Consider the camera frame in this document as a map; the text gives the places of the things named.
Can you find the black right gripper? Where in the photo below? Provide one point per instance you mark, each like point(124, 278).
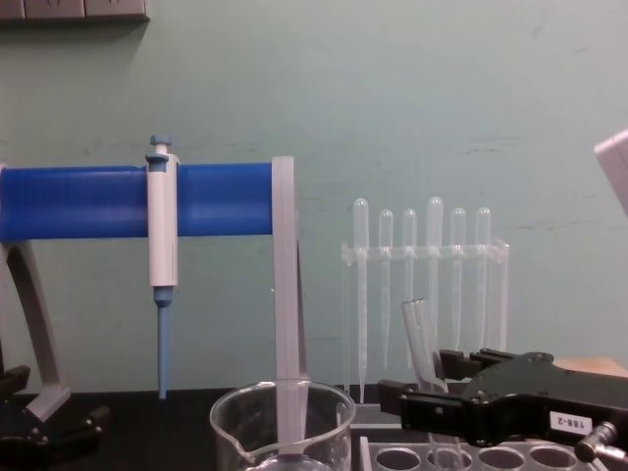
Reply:
point(520, 392)

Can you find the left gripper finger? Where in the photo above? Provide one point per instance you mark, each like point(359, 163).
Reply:
point(14, 382)
point(64, 429)

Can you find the clear glass test tube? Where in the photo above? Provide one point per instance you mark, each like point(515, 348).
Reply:
point(417, 333)

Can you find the grey test tube rack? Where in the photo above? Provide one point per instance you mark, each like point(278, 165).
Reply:
point(369, 458)

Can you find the clear glass beaker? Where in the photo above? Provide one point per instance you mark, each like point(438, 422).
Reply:
point(324, 441)

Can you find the tan wooden block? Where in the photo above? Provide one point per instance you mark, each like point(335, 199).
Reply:
point(596, 367)

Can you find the clear acrylic dropper rack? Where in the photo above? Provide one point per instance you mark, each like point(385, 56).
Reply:
point(373, 253)

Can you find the blue and grey pipette stand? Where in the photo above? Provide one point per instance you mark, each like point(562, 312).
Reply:
point(73, 201)

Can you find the clear plastic transfer pipette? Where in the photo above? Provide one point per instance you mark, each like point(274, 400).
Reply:
point(361, 216)

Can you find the white pipette with blue tip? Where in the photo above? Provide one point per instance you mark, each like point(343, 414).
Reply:
point(162, 235)

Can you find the grey wall socket panel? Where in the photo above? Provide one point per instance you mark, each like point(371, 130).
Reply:
point(73, 12)

